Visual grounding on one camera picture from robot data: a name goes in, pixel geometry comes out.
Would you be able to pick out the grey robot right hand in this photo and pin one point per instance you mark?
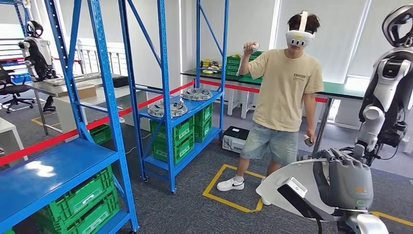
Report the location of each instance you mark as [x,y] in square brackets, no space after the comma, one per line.
[351,184]

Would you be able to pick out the white curved plastic part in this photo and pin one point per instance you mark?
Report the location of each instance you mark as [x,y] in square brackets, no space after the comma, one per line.
[290,174]

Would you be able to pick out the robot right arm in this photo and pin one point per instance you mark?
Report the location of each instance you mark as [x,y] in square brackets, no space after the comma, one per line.
[367,224]

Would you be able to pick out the green-topped workbench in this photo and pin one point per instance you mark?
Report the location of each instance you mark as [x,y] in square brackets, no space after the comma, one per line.
[342,90]

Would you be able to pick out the round metal disc part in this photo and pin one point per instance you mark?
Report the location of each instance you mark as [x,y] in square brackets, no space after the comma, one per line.
[196,94]
[167,109]

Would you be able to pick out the blue steel shelf rack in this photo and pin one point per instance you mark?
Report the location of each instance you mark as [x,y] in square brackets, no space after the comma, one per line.
[22,19]
[48,174]
[166,97]

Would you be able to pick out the yellow floor tape marking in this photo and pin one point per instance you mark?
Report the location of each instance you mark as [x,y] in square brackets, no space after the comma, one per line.
[392,219]
[226,201]

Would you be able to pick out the white VR controller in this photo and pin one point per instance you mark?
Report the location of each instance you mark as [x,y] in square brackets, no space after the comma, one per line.
[255,47]
[308,141]

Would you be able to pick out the person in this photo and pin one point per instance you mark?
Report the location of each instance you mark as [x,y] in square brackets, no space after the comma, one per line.
[284,90]

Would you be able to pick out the white and black equipment box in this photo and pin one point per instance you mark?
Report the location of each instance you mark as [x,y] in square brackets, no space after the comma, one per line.
[235,140]

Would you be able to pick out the white VR headset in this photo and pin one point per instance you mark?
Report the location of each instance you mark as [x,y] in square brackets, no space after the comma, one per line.
[300,37]

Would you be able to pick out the red barrier tape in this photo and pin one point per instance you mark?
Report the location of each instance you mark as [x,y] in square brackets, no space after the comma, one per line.
[226,86]
[48,140]

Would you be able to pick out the yellow tape roll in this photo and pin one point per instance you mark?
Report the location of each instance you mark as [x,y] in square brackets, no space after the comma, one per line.
[208,71]
[206,63]

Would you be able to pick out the black carrying case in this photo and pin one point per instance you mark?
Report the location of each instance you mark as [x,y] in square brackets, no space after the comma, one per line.
[120,81]

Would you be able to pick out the cardboard box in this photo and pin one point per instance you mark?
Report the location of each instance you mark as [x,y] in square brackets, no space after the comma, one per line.
[87,92]

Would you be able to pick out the long metal tray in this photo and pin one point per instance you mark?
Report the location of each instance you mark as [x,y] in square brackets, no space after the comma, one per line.
[90,77]

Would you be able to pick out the white metal railing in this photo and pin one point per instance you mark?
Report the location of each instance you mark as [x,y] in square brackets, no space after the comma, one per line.
[96,58]

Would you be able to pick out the white table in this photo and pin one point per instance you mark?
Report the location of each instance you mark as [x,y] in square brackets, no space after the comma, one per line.
[9,129]
[63,113]

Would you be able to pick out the steel table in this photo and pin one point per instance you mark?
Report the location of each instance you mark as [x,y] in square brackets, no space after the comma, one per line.
[48,87]

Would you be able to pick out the black office chair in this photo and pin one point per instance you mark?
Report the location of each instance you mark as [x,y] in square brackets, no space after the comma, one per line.
[13,87]

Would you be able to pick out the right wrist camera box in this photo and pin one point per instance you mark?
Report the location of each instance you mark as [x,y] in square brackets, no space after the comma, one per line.
[296,197]

